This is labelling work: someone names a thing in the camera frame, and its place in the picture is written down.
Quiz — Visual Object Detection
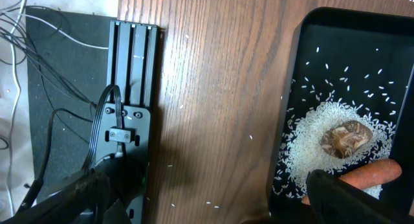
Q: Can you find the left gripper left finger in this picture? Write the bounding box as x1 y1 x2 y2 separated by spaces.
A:
4 159 112 224

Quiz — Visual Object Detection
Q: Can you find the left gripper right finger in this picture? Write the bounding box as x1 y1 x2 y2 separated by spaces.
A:
306 170 413 224

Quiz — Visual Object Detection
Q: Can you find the orange carrot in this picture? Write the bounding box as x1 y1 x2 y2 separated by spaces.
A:
300 158 403 206

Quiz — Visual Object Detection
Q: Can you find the white rice pile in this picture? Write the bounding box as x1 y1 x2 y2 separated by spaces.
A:
271 45 410 201

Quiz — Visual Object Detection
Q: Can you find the brown food scrap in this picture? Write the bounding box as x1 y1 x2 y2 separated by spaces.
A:
320 120 373 159

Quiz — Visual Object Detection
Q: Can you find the black waste tray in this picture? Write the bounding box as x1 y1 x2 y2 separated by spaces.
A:
268 7 413 221

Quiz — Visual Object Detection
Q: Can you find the black floor mat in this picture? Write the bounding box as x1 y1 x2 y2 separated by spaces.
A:
27 7 110 202

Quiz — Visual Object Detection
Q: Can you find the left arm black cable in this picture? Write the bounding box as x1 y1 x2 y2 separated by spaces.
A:
14 84 125 215

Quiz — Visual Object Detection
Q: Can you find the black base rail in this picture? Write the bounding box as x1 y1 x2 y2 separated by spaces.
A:
84 20 159 223

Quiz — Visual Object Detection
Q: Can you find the white floor cable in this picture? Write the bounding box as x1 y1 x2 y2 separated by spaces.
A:
5 0 109 218

